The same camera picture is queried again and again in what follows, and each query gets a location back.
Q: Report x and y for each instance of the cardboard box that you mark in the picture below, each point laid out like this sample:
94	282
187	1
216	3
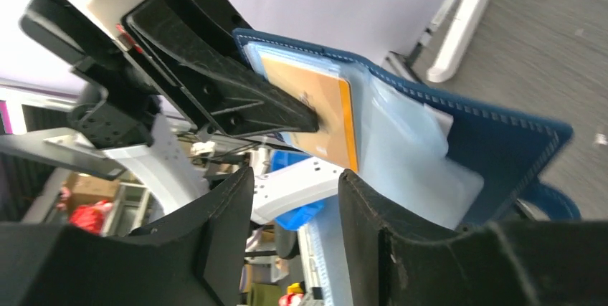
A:
84	189

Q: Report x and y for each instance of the red patterned bag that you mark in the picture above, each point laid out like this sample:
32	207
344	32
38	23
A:
91	217

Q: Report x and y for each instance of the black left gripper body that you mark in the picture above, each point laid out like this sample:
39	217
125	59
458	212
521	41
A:
92	38

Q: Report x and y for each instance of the navy leather card holder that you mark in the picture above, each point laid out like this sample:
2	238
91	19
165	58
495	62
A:
447	158

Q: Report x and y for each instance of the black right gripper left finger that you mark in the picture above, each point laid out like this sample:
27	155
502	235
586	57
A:
192	256

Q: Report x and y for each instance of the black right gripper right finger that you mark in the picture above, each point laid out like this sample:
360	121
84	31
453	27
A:
395	257

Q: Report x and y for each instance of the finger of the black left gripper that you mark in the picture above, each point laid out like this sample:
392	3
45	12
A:
178	38

